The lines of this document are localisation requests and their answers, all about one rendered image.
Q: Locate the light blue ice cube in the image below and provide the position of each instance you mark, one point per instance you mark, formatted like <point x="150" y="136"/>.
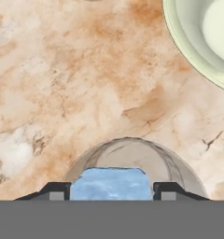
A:
<point x="110" y="185"/>

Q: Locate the pale green ice bowl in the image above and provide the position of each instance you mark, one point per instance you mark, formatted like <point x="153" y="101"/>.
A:
<point x="191" y="34"/>

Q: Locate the clear glass cup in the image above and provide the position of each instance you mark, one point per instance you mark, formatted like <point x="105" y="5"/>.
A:
<point x="132" y="154"/>

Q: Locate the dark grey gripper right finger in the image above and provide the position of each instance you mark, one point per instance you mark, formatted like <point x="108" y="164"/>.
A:
<point x="166" y="188"/>

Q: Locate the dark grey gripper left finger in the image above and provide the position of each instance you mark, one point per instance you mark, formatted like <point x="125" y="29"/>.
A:
<point x="56" y="188"/>

